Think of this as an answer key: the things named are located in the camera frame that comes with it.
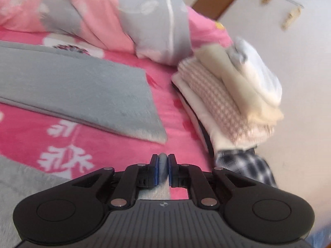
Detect pink floral quilt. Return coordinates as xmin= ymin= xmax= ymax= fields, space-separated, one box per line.
xmin=0 ymin=0 xmax=233 ymax=66

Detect cream folded cloth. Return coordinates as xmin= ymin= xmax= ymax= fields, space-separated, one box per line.
xmin=198 ymin=44 xmax=284 ymax=124

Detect grey sweatpants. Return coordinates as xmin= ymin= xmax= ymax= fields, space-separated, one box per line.
xmin=0 ymin=41 xmax=190 ymax=248

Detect white folded cloth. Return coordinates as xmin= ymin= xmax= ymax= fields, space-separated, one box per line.
xmin=228 ymin=37 xmax=283 ymax=106

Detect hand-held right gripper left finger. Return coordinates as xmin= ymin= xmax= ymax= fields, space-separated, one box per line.
xmin=72 ymin=154 xmax=159 ymax=210

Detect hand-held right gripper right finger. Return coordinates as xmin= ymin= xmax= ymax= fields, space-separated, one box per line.
xmin=168 ymin=154 xmax=255 ymax=210

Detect pink floral bed sheet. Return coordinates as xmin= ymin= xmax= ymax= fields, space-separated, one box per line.
xmin=0 ymin=28 xmax=215 ymax=202

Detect dark plaid cloth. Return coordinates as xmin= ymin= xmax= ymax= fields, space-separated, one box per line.
xmin=216 ymin=148 xmax=278 ymax=188

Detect pink checked folded cloth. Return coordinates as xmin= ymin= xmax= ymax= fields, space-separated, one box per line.
xmin=177 ymin=58 xmax=276 ymax=140

